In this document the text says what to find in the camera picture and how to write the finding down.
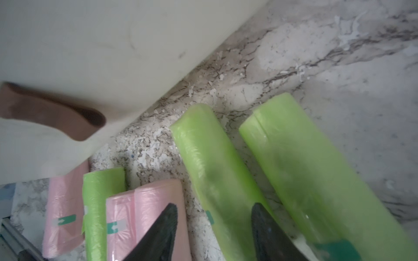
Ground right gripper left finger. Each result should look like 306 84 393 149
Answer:
124 203 178 261

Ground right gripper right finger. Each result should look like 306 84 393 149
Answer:
251 203 308 261

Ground green bag roll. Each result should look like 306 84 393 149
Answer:
239 93 418 261
82 167 126 261
170 104 272 261

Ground white three-drawer foam cabinet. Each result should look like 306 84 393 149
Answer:
1 1 266 184

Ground pink bag roll right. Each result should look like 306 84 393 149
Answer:
134 179 192 261

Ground pink bag roll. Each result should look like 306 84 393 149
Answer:
42 161 89 258
134 179 192 261
106 190 136 261

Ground left pink bag roll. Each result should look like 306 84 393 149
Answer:
42 161 89 258

